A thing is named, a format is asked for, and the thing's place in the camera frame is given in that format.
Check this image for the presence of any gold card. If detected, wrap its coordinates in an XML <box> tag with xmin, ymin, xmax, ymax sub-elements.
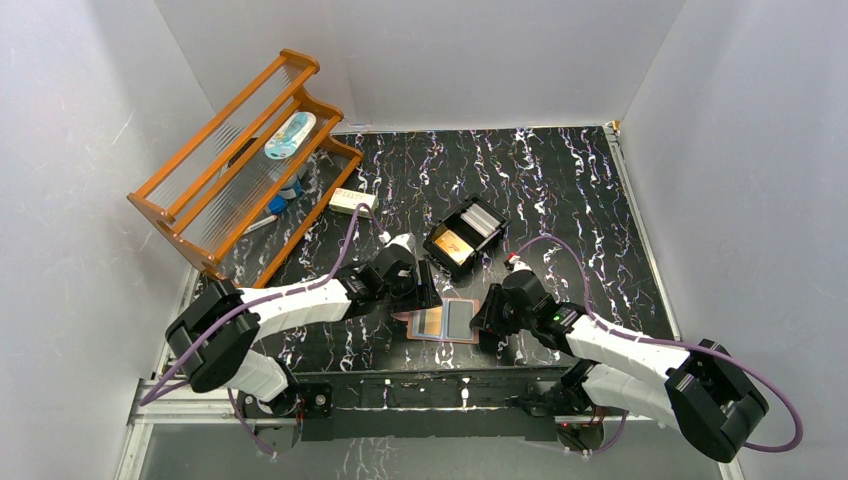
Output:
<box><xmin>434</xmin><ymin>229</ymin><xmax>474</xmax><ymax>265</ymax></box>
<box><xmin>410</xmin><ymin>307</ymin><xmax>443</xmax><ymax>339</ymax></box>

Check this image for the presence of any black card tray box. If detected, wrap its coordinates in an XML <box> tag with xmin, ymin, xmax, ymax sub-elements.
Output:
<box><xmin>423</xmin><ymin>194</ymin><xmax>511</xmax><ymax>279</ymax></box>

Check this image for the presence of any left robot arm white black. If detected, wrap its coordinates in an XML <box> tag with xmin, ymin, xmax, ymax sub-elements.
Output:
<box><xmin>165</xmin><ymin>243</ymin><xmax>442</xmax><ymax>416</ymax></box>

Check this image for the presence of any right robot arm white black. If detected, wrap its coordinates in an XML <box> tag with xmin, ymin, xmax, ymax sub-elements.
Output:
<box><xmin>470</xmin><ymin>270</ymin><xmax>769</xmax><ymax>463</ymax></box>

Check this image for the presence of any gold card in tray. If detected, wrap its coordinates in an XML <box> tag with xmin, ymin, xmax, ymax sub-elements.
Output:
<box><xmin>434</xmin><ymin>229</ymin><xmax>474</xmax><ymax>265</ymax></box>

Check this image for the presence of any grey white card stack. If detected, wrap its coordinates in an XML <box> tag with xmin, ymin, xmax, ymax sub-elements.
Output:
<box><xmin>460</xmin><ymin>202</ymin><xmax>500</xmax><ymax>238</ymax></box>

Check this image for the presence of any white red small box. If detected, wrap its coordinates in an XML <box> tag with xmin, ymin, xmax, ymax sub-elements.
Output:
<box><xmin>328</xmin><ymin>188</ymin><xmax>377</xmax><ymax>219</ymax></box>

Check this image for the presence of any white pen under shelf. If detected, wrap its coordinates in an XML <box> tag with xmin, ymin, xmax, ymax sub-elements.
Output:
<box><xmin>243</xmin><ymin>215</ymin><xmax>279</xmax><ymax>235</ymax></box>

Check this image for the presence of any blue cap bottle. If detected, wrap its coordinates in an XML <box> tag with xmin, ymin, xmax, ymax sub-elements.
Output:
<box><xmin>265</xmin><ymin>175</ymin><xmax>303</xmax><ymax>215</ymax></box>

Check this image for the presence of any orange wooden shelf rack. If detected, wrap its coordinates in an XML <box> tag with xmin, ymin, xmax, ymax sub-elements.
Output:
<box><xmin>127</xmin><ymin>49</ymin><xmax>363</xmax><ymax>287</ymax></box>

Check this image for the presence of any white blue tube package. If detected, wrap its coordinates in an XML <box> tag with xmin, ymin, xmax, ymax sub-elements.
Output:
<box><xmin>263</xmin><ymin>111</ymin><xmax>317</xmax><ymax>160</ymax></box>

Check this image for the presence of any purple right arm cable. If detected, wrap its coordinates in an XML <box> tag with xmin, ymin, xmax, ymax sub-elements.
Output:
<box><xmin>507</xmin><ymin>234</ymin><xmax>804</xmax><ymax>458</ymax></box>

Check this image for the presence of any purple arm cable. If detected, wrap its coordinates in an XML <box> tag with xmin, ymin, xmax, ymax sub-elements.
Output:
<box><xmin>139</xmin><ymin>202</ymin><xmax>392</xmax><ymax>458</ymax></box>
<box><xmin>507</xmin><ymin>234</ymin><xmax>804</xmax><ymax>458</ymax></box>

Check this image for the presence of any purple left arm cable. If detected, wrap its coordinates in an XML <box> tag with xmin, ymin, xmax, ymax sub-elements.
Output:
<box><xmin>139</xmin><ymin>202</ymin><xmax>392</xmax><ymax>458</ymax></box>

